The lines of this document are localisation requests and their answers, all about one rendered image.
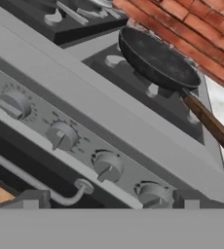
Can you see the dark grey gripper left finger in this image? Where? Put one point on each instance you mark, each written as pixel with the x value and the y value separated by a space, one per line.
pixel 36 197

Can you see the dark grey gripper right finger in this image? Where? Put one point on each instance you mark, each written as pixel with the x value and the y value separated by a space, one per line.
pixel 185 197

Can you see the grey stove knob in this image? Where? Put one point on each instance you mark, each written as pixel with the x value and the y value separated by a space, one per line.
pixel 16 103
pixel 108 166
pixel 62 135
pixel 153 194

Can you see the grey stove with black hob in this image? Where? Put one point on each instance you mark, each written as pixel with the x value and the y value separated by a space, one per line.
pixel 94 97

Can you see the black oven door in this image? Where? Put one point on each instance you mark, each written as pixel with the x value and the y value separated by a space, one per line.
pixel 36 162

